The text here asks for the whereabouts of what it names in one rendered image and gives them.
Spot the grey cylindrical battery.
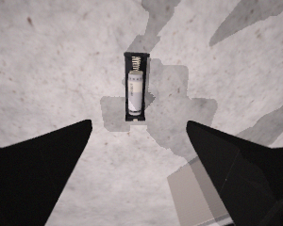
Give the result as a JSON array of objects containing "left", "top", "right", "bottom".
[{"left": 128, "top": 73, "right": 142, "bottom": 116}]

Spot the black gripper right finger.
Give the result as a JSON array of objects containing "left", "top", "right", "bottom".
[{"left": 186, "top": 121, "right": 283, "bottom": 226}]

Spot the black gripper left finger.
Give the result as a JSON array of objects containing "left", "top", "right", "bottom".
[{"left": 0, "top": 120, "right": 92, "bottom": 226}]

